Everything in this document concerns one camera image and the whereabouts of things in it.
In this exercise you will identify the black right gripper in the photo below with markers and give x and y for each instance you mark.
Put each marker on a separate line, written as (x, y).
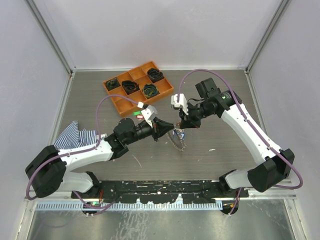
(184, 124)

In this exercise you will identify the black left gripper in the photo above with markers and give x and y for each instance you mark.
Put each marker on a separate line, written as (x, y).
(159, 127)

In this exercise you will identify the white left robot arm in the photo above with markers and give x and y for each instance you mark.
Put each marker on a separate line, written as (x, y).
(53, 170)

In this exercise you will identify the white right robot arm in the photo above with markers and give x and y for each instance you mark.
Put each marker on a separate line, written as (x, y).
(272, 162)

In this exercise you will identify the key with red tag left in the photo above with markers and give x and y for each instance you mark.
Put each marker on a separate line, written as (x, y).
(140, 117)

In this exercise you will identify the blue yellow rolled tie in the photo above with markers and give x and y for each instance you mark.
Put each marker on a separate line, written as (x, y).
(150, 91)

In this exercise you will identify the orange compartment tray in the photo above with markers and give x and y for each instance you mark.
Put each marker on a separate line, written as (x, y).
(144, 83)

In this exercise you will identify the dark rolled tie far left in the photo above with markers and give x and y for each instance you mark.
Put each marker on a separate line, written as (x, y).
(112, 84)

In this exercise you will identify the blue striped cloth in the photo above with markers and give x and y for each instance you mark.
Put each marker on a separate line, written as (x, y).
(71, 137)

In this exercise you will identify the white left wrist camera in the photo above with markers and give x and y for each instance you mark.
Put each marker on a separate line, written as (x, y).
(149, 114)

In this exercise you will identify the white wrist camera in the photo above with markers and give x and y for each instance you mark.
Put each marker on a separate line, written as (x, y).
(149, 114)
(179, 102)

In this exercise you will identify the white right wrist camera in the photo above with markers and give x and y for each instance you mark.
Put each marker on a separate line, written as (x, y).
(179, 102)

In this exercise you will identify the black mounting base plate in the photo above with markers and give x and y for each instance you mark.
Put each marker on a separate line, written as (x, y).
(158, 191)

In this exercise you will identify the slotted cable duct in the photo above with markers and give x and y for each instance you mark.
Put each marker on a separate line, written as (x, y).
(138, 206)

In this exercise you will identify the aluminium corner post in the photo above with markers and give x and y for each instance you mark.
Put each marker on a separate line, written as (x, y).
(280, 10)

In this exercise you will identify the left aluminium frame post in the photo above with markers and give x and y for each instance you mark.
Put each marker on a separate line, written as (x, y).
(32, 5)

